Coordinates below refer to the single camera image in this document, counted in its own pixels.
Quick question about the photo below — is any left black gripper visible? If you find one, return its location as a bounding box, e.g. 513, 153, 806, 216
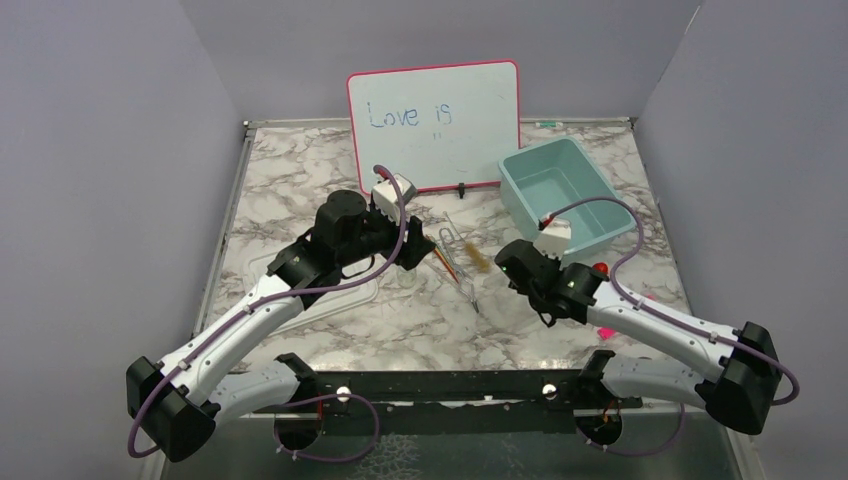
338, 199, 436, 270

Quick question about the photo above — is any small glass beaker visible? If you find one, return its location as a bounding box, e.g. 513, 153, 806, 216
396, 266, 418, 289

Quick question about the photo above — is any teal plastic bin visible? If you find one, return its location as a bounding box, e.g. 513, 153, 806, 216
498, 136, 636, 264

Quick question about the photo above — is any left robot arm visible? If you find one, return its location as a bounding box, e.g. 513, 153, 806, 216
126, 182, 435, 462

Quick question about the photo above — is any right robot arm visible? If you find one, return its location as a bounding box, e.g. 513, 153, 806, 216
495, 240, 783, 435

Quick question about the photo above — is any red yellow pipette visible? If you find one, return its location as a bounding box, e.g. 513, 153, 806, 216
431, 238, 460, 283

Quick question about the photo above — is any metal test tube clamp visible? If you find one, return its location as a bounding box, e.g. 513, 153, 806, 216
438, 211, 481, 314

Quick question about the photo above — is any brown test tube brush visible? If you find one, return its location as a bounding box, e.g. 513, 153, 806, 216
464, 241, 491, 273

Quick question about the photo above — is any pink framed whiteboard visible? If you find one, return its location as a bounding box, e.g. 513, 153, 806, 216
346, 60, 521, 193

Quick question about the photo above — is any white bin lid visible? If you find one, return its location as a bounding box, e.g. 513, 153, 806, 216
242, 239, 380, 333

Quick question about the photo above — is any red plastic funnel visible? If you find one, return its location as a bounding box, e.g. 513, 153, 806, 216
592, 262, 609, 275

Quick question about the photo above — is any pink highlighter marker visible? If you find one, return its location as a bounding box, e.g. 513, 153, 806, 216
589, 295, 654, 340

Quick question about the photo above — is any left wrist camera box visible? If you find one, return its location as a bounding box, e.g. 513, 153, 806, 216
371, 174, 418, 224

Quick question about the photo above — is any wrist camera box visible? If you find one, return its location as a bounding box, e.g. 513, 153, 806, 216
371, 174, 418, 224
533, 217, 572, 260

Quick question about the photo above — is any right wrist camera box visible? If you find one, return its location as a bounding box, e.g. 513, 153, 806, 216
533, 217, 572, 260

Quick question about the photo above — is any black front mounting rail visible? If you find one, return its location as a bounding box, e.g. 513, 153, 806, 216
266, 351, 643, 458

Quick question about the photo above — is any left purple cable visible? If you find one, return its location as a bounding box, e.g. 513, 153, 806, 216
127, 164, 409, 460

